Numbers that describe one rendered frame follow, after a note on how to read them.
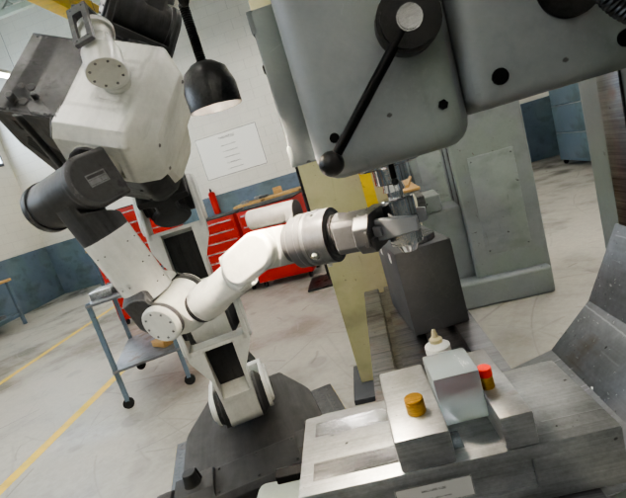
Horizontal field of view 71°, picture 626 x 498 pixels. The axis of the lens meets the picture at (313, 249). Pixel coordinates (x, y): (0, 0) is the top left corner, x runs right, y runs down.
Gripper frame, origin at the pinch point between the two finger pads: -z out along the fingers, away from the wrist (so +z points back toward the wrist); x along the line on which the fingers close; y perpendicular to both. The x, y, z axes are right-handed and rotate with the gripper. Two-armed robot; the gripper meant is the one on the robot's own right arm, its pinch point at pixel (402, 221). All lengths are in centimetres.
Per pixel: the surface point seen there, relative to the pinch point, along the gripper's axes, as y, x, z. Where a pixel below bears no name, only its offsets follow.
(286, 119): -18.3, -6.2, 10.3
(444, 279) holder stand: 18.9, 26.1, 2.4
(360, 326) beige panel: 86, 151, 85
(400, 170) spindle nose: -7.4, -1.4, -1.9
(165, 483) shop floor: 123, 63, 174
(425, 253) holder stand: 12.4, 24.8, 4.8
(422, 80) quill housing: -17.2, -7.3, -8.6
